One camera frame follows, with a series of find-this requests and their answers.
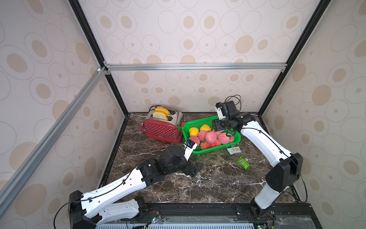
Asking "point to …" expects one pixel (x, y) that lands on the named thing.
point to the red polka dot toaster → (159, 129)
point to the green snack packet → (243, 163)
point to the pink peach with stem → (195, 139)
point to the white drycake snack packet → (235, 150)
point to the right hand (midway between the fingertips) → (216, 124)
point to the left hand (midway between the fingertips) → (199, 161)
